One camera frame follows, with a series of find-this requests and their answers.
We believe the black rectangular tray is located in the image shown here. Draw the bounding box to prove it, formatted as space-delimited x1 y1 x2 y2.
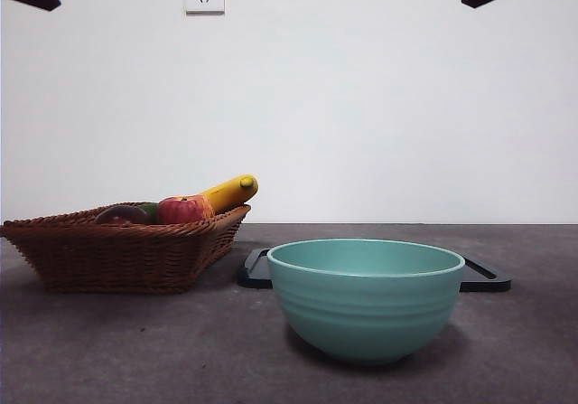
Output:
236 248 513 293

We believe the brown wicker basket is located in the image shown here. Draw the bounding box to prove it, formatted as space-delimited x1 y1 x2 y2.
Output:
0 203 252 295

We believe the red apple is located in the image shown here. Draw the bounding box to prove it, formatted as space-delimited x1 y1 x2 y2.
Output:
156 196 205 225

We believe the yellow banana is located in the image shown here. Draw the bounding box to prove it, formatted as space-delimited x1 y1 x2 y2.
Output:
198 174 260 216

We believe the dark purple plum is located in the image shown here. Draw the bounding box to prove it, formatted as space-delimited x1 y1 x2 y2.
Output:
94 204 153 225

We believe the teal ribbed bowl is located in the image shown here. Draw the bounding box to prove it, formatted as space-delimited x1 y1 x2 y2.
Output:
266 239 466 367

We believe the green fruit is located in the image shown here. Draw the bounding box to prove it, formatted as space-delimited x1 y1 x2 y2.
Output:
137 202 160 224

